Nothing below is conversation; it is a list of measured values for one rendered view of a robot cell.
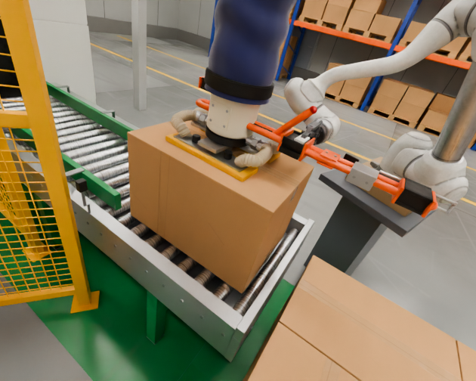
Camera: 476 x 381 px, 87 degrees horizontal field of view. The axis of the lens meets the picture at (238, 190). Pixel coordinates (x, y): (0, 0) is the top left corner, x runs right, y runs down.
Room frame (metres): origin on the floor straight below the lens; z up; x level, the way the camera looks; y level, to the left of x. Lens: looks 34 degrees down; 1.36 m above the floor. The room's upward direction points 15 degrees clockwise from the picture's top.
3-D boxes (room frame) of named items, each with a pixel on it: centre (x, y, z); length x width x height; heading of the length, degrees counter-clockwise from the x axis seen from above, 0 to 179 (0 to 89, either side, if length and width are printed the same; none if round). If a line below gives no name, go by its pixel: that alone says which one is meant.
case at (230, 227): (0.85, 0.08, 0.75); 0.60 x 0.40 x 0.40; 66
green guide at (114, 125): (1.59, 1.02, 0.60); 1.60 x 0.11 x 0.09; 65
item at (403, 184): (0.61, -0.46, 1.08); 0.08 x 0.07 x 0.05; 65
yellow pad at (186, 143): (0.78, 0.13, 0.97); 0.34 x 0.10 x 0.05; 65
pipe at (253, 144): (0.86, 0.09, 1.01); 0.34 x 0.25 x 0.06; 65
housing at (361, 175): (0.67, -0.34, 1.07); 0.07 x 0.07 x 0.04; 65
